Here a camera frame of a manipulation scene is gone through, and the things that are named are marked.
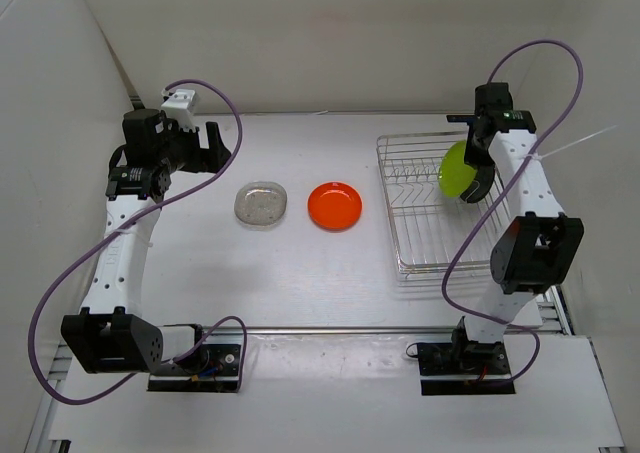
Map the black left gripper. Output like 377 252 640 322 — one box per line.
156 116 231 174

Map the smoky grey glass plate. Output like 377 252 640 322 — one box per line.
234 181 288 229

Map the black plastic plate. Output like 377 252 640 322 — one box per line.
459 166 495 204

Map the lime green plastic plate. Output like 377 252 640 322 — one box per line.
438 140 477 198

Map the orange plastic plate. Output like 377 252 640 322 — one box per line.
307 182 363 232

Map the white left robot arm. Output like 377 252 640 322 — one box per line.
61 109 231 374

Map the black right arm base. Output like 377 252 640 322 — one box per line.
405 342 516 396

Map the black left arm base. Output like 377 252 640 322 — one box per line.
147 343 245 393

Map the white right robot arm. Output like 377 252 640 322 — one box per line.
449 83 584 373

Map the dark blue table label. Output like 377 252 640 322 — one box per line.
446 114 475 124

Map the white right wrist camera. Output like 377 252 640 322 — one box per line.
160 89 198 131

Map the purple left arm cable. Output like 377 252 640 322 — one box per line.
28 78 247 404

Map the metal wire dish rack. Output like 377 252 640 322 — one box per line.
376 131 502 281

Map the aluminium frame rail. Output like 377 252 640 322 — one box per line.
535 286 574 336

